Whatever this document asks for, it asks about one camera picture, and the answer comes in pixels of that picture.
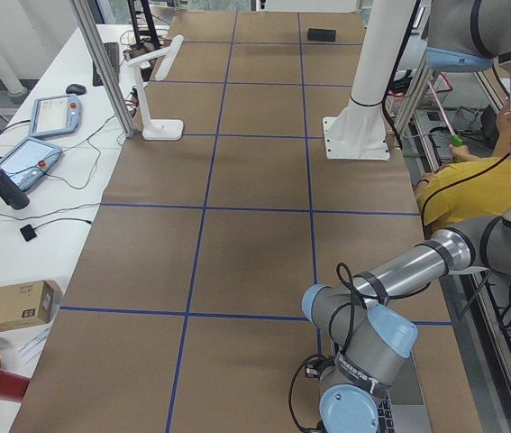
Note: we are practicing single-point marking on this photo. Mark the black mouse pad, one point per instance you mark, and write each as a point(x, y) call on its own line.
point(317, 34)

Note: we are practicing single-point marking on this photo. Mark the grey laptop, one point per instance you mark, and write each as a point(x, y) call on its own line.
point(404, 409)

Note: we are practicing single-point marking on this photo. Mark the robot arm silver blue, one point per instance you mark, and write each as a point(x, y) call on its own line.
point(373, 340)

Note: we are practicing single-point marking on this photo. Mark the white desk lamp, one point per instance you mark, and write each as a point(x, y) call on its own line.
point(155, 129)

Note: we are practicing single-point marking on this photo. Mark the black desk mouse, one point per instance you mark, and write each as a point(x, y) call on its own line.
point(76, 89)

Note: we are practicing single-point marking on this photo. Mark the person in yellow shirt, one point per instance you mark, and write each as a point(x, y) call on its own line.
point(470, 186)

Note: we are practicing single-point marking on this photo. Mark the upper blue teach pendant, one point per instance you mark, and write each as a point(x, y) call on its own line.
point(54, 116)

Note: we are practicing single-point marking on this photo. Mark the blue teach pendant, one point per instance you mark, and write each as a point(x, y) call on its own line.
point(29, 161)
point(54, 116)

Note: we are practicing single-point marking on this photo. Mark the small black square device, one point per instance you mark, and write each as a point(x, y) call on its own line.
point(28, 232)

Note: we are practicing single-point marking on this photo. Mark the cardboard box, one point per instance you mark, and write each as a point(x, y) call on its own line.
point(27, 304)

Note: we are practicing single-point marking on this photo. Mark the lower blue teach pendant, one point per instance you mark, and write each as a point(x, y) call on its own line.
point(29, 161)

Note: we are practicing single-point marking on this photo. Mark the black water bottle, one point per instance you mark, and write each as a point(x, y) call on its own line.
point(11, 194)

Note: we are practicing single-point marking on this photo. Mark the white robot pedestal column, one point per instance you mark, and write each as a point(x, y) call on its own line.
point(359, 132)

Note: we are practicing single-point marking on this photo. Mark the green handled screwdriver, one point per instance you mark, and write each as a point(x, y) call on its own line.
point(456, 139)

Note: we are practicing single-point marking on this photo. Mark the aluminium frame post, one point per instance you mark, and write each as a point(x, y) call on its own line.
point(87, 26)

